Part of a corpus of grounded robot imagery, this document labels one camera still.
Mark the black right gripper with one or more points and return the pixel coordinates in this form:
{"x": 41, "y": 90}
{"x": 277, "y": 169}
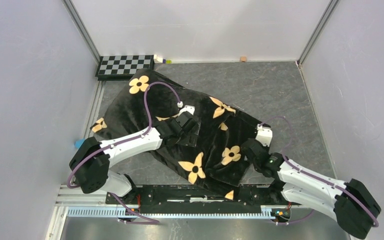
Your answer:
{"x": 262, "y": 146}

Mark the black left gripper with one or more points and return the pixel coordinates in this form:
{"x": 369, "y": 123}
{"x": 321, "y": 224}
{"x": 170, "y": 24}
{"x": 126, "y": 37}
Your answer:
{"x": 190, "y": 138}

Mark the black floral pillowcase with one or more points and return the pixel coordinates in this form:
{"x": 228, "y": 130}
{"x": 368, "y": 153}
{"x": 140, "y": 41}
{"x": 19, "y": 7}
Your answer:
{"x": 216, "y": 163}

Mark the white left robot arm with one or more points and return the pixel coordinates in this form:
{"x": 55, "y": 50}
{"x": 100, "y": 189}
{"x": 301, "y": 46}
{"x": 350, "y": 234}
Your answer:
{"x": 90, "y": 166}

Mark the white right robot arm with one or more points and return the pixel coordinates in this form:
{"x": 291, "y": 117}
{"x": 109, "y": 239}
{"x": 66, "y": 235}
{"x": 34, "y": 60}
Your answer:
{"x": 350, "y": 204}

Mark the small white block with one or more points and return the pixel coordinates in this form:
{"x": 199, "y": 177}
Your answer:
{"x": 158, "y": 59}

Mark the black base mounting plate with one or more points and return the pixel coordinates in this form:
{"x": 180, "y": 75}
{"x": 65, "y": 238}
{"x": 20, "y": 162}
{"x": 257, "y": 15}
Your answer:
{"x": 191, "y": 199}

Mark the black grey checkerboard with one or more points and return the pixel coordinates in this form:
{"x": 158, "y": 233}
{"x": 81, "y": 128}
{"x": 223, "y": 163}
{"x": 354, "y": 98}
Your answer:
{"x": 122, "y": 67}

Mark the blue small object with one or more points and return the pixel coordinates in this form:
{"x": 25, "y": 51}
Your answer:
{"x": 78, "y": 143}

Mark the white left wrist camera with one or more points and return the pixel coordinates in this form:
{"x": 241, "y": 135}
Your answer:
{"x": 184, "y": 108}

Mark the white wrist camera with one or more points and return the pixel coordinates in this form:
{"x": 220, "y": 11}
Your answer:
{"x": 264, "y": 135}
{"x": 184, "y": 108}

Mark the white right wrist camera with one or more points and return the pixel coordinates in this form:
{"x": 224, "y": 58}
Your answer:
{"x": 264, "y": 135}

